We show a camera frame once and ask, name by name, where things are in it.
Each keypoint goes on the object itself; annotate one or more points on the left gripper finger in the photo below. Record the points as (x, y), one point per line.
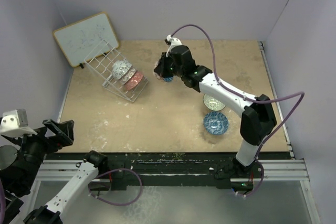
(63, 132)
(24, 139)

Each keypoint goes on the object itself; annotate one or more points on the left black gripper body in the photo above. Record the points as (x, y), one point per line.
(34, 147)

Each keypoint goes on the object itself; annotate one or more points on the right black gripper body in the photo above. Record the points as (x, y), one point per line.
(177, 71)

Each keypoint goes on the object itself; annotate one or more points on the dark blue triangle bowl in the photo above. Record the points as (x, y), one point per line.
(168, 79)

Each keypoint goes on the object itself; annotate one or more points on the pink red patterned bowl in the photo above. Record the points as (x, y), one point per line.
(134, 81)

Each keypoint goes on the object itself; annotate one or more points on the brown white patterned bowl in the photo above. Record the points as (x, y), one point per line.
(128, 75)

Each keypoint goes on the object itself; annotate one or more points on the grey black patterned bowl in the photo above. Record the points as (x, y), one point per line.
(120, 68)

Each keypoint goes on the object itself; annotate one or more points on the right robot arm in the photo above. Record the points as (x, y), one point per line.
(256, 113)

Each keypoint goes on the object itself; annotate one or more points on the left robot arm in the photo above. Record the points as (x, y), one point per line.
(26, 176)

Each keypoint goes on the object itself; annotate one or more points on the green white patterned bowl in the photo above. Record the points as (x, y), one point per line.
(212, 103)

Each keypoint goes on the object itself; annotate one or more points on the blue white floral bowl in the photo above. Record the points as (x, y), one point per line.
(215, 123)

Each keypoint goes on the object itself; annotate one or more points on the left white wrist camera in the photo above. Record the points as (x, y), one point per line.
(14, 123)

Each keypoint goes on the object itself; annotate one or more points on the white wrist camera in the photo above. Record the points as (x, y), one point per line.
(172, 42)
(14, 123)

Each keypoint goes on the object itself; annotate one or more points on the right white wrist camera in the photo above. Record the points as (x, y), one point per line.
(172, 42)

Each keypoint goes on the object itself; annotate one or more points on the white wire dish rack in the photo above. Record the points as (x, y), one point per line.
(100, 61)

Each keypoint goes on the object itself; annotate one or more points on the whiteboard with wooden frame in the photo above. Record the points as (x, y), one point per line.
(86, 39)

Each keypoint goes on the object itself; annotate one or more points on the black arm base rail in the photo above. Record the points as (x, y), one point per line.
(213, 169)

